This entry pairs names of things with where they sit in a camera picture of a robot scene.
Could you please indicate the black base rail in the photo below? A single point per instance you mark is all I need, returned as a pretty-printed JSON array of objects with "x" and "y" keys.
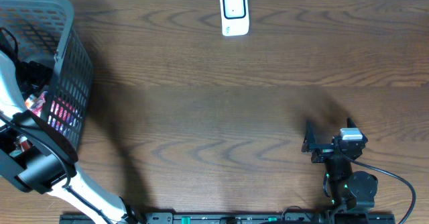
[{"x": 293, "y": 216}]

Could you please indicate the brown orange candy bar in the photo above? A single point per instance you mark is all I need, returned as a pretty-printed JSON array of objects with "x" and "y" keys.
[{"x": 22, "y": 144}]

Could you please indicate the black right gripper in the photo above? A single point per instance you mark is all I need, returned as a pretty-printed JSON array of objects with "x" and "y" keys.
[{"x": 321, "y": 154}]

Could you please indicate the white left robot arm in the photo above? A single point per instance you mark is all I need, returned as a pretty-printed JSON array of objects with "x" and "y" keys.
[{"x": 34, "y": 156}]

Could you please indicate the dark grey plastic basket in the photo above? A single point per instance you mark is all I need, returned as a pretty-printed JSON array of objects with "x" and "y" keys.
[{"x": 42, "y": 34}]

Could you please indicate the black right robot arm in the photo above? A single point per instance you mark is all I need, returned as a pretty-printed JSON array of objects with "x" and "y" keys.
[{"x": 352, "y": 192}]

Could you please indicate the red purple snack packet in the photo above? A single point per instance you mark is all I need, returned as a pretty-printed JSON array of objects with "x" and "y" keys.
[{"x": 64, "y": 117}]

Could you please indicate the white barcode scanner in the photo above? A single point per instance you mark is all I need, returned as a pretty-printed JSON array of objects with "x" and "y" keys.
[{"x": 234, "y": 17}]

